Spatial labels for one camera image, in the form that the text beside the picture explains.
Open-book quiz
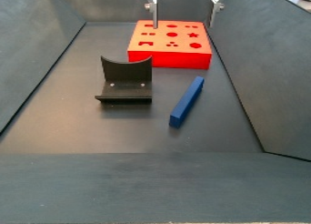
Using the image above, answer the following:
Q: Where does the black curved fixture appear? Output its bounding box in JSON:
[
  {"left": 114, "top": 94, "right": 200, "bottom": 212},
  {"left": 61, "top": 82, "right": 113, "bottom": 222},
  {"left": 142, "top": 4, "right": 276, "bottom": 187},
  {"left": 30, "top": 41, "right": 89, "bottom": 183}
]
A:
[{"left": 94, "top": 57, "right": 152, "bottom": 103}]

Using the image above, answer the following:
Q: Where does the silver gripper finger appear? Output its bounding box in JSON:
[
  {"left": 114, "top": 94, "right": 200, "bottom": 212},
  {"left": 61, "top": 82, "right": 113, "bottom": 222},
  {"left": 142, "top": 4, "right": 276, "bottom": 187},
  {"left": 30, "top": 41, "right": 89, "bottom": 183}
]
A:
[
  {"left": 209, "top": 0, "right": 222, "bottom": 27},
  {"left": 144, "top": 0, "right": 157, "bottom": 29}
]

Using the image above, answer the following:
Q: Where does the red shape-sorting board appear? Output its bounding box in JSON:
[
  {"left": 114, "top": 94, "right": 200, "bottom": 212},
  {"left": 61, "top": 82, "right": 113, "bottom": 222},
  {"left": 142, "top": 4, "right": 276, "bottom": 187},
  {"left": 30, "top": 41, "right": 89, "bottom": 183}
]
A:
[{"left": 127, "top": 20, "right": 212, "bottom": 69}]

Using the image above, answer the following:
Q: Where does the blue rectangular block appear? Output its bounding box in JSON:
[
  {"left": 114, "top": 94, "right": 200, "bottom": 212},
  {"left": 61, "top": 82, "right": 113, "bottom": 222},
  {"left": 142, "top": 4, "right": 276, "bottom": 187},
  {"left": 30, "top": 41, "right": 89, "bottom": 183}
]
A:
[{"left": 169, "top": 76, "right": 204, "bottom": 128}]

